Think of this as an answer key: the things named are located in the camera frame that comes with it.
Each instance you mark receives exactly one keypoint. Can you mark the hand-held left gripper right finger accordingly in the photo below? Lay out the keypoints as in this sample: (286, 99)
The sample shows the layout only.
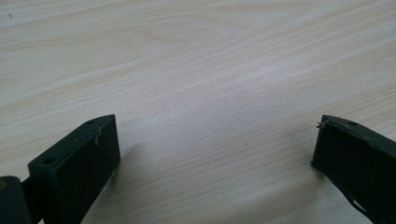
(358, 161)

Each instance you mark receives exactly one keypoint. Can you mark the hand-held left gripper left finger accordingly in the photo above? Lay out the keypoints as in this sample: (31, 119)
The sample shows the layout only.
(77, 168)

